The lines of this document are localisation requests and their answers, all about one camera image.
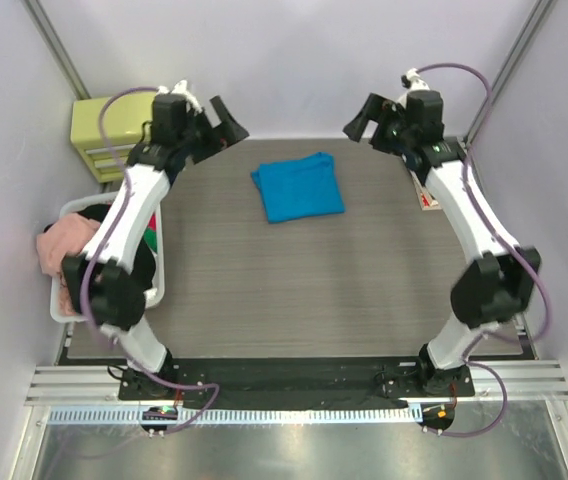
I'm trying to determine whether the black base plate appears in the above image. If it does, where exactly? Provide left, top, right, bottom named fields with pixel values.
left=119, top=357, right=475, bottom=409

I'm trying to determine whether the magenta garment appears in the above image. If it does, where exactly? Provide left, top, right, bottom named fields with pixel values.
left=148, top=215, right=157, bottom=231

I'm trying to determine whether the white garment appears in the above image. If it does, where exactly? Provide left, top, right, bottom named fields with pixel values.
left=144, top=288, right=160, bottom=308

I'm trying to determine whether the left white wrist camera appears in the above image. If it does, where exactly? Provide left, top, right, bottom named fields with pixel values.
left=155, top=79, right=204, bottom=114

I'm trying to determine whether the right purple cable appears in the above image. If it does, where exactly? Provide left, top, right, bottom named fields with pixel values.
left=403, top=62, right=552, bottom=439

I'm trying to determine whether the white laundry basket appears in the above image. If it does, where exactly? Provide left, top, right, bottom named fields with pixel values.
left=50, top=192, right=165, bottom=324

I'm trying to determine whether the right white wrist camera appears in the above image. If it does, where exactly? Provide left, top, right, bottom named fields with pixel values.
left=397, top=68, right=430, bottom=107

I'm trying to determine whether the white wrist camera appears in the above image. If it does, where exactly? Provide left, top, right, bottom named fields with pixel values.
left=397, top=68, right=430, bottom=107
left=155, top=79, right=204, bottom=114

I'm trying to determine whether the yellow green drawer cabinet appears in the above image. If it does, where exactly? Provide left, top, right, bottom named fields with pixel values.
left=70, top=92, right=155, bottom=183

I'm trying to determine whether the slotted cable duct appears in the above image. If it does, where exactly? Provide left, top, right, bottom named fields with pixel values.
left=47, top=404, right=422, bottom=426

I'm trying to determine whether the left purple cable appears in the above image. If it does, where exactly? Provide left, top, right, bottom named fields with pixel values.
left=78, top=86, right=221, bottom=449

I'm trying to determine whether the purple cable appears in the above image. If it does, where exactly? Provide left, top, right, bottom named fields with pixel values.
left=403, top=62, right=552, bottom=439
left=78, top=86, right=221, bottom=449

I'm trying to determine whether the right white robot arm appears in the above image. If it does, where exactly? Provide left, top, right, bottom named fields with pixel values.
left=343, top=90, right=541, bottom=396

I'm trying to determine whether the pink garment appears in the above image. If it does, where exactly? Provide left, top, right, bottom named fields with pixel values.
left=36, top=212, right=100, bottom=317

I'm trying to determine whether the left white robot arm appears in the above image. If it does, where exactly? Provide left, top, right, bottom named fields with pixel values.
left=62, top=89, right=249, bottom=389

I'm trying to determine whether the aluminium frame rail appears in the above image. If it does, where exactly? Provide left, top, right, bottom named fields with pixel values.
left=26, top=360, right=568, bottom=411

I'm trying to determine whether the blue t shirt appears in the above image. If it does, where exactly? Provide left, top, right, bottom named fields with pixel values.
left=250, top=152, right=345, bottom=224

